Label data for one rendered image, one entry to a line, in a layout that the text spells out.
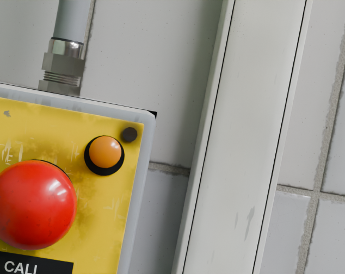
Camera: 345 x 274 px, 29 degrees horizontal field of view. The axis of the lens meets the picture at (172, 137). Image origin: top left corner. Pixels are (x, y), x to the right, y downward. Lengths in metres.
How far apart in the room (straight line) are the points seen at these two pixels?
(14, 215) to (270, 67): 0.17
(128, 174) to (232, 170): 0.08
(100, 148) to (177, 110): 0.09
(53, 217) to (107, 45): 0.13
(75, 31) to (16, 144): 0.07
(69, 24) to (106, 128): 0.06
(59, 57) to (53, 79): 0.01
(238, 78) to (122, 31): 0.07
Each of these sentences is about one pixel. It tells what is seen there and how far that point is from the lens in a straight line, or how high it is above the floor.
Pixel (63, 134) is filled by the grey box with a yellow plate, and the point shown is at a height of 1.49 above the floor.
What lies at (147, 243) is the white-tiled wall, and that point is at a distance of 0.40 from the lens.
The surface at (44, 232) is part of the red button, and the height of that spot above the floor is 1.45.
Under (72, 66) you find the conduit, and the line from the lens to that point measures 0.34.
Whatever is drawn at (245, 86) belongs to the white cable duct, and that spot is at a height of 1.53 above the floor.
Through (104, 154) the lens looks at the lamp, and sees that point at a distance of 0.31.
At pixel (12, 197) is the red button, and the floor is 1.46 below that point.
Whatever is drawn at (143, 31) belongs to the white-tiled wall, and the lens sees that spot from 0.39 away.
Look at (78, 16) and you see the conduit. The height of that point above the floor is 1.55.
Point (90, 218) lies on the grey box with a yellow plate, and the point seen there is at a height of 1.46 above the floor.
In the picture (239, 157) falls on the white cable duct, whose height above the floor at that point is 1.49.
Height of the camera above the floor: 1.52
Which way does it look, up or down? 3 degrees down
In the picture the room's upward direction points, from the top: 11 degrees clockwise
